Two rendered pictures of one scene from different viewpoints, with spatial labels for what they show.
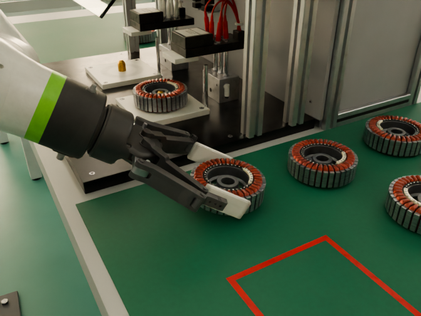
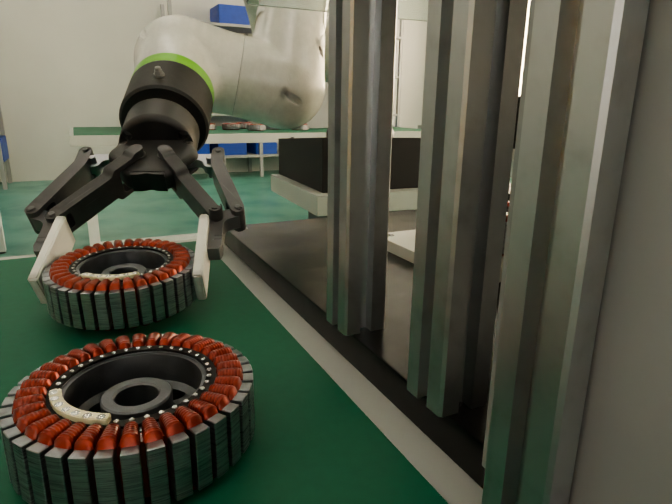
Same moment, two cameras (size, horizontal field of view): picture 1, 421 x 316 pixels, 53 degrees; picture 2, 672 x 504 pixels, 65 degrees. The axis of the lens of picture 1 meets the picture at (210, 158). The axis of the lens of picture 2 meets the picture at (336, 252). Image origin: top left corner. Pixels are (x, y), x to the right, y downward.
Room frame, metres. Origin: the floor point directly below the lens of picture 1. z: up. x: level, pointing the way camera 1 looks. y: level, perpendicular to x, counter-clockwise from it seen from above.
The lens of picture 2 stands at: (0.72, -0.40, 0.91)
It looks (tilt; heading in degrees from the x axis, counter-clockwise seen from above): 16 degrees down; 94
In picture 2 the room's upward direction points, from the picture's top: 1 degrees clockwise
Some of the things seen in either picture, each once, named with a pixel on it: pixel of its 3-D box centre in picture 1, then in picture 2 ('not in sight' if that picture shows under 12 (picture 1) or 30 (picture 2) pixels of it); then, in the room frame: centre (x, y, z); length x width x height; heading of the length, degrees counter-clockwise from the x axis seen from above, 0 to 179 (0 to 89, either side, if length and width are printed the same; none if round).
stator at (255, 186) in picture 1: (227, 185); (125, 280); (0.53, -0.03, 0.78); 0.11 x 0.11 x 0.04
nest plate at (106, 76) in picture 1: (122, 72); not in sight; (1.03, 0.22, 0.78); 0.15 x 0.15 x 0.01; 30
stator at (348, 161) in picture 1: (321, 162); (138, 408); (0.61, -0.19, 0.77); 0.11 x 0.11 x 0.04
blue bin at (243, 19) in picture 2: not in sight; (229, 17); (-1.01, 6.26, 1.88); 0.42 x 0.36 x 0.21; 120
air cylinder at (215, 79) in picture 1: (220, 84); not in sight; (0.90, -0.02, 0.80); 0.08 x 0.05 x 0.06; 30
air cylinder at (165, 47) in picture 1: (173, 56); not in sight; (1.11, 0.10, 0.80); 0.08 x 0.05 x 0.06; 30
